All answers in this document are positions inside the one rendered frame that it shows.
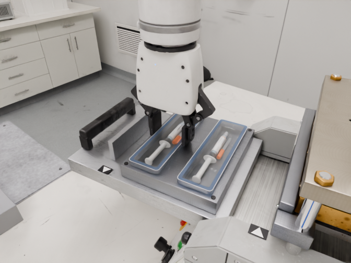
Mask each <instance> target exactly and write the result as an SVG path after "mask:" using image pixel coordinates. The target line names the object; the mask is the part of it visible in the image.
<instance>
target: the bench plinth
mask: <svg viewBox="0 0 351 263"><path fill-rule="evenodd" d="M98 77H100V76H99V71H97V72H94V73H92V74H89V75H86V76H83V77H81V78H78V79H75V80H73V81H70V82H67V83H65V84H62V85H60V86H57V87H55V88H52V89H49V90H47V91H44V92H41V93H38V94H36V95H33V96H31V97H28V98H25V99H23V100H20V101H17V102H15V103H12V104H9V105H7V106H4V107H1V108H0V116H2V115H5V114H7V113H10V112H12V111H15V110H17V109H20V108H22V107H24V106H27V105H29V104H32V103H35V102H37V101H40V100H43V99H45V98H48V97H50V96H52V95H55V94H57V93H60V92H62V91H65V90H67V89H70V88H72V87H75V86H78V85H81V84H82V83H85V82H88V81H90V80H93V79H95V78H98Z"/></svg>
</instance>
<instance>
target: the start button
mask: <svg viewBox="0 0 351 263"><path fill-rule="evenodd" d="M172 252H173V250H172V249H168V250H167V251H166V253H165V254H164V256H163V257H162V259H161V263H166V261H167V260H168V259H169V257H170V255H171V254H172Z"/></svg>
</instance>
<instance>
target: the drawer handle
mask: <svg viewBox="0 0 351 263"><path fill-rule="evenodd" d="M135 113H136V110H135V103H134V100H133V98H130V97H126V98H125V99H124V100H122V101H121V102H119V103H118V104H116V105H115V106H113V107H112V108H110V109H109V110H107V111H106V112H105V113H103V114H102V115H100V116H99V117H97V118H96V119H95V120H93V121H92V122H90V123H89V124H87V125H86V126H85V127H83V128H82V129H80V130H79V139H80V143H81V147H82V148H85V149H88V150H90V149H91V148H93V144H92V139H93V138H95V137H96V136H97V135H98V134H100V133H101V132H102V131H104V130H105V129H106V128H108V127H109V126H110V125H112V124H113V123H114V122H115V121H117V120H118V119H119V118H121V117H122V116H123V115H124V114H130V115H134V114H135Z"/></svg>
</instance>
